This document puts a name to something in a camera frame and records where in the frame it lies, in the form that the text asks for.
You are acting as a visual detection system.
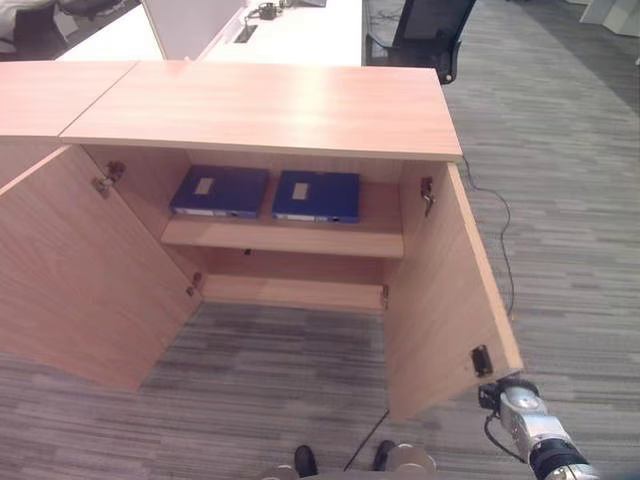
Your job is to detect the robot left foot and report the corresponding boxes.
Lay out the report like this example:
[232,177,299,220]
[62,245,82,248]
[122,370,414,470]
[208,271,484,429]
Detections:
[293,444,319,479]

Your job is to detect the white furniture piece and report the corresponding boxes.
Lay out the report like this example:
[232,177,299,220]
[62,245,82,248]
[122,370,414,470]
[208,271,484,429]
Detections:
[579,0,640,37]

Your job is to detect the dark office chair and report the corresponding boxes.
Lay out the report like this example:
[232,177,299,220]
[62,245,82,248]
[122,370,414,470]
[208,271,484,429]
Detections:
[12,0,141,54]

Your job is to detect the wooden office cabinet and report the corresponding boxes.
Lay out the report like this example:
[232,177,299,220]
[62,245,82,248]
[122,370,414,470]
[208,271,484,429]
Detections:
[59,60,464,314]

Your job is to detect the black door lock plate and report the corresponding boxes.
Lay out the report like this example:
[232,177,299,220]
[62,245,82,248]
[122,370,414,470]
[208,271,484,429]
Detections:
[471,344,494,377]

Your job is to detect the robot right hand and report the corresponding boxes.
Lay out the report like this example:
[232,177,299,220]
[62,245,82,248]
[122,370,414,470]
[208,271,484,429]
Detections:
[497,377,540,396]

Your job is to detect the neighbouring wooden cabinet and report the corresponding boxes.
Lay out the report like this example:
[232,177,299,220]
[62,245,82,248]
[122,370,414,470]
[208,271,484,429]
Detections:
[0,60,139,189]

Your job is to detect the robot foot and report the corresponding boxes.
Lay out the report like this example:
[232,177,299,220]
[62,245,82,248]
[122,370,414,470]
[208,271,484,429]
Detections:
[372,439,396,472]
[293,444,319,479]

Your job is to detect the robot right leg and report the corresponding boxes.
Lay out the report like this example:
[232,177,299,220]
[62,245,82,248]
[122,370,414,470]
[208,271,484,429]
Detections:
[389,442,437,474]

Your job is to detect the black mesh office chair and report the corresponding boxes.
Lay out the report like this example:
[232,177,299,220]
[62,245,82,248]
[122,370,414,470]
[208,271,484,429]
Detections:
[364,0,476,84]

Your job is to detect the black robot tether cable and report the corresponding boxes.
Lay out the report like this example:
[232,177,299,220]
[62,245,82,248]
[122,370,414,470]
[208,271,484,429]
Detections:
[343,409,391,471]

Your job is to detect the blue file folder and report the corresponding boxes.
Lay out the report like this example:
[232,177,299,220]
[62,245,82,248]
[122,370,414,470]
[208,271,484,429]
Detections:
[272,170,362,225]
[169,164,271,220]

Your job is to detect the wooden cabinet shelf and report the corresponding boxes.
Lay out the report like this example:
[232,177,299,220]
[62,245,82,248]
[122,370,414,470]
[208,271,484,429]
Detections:
[160,179,405,260]

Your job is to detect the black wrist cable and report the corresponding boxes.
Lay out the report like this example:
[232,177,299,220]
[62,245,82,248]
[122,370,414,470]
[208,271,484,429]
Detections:
[483,415,527,460]

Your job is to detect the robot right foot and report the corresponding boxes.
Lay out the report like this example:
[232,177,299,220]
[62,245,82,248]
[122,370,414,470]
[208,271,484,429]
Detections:
[372,439,396,472]

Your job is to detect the wooden cabinet door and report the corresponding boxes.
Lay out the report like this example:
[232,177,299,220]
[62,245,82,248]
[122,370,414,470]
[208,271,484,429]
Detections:
[384,162,525,421]
[0,144,205,394]

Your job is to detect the grey desk divider panel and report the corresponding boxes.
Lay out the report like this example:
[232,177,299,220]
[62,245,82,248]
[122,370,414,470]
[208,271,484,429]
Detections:
[142,0,249,61]

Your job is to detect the thin black floor cable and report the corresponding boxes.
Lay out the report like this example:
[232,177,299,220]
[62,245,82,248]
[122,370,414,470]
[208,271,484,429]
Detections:
[460,157,516,321]

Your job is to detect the white office desk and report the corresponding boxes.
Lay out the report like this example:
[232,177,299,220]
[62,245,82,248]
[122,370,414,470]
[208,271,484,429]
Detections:
[197,0,364,67]
[55,0,166,62]

